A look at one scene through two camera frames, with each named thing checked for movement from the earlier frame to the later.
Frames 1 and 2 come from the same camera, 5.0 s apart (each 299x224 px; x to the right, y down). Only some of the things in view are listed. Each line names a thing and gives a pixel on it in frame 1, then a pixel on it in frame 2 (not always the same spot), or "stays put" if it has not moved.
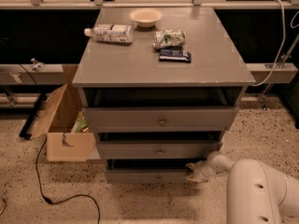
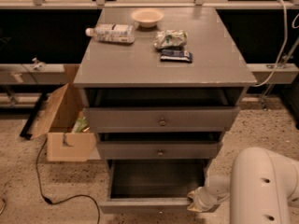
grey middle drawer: (157, 149) stays put
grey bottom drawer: (149, 170) -> (204, 198)
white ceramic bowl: (146, 18) stays put
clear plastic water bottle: (112, 33) stays put
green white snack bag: (163, 38) stays put
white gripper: (201, 171) -> (204, 197)
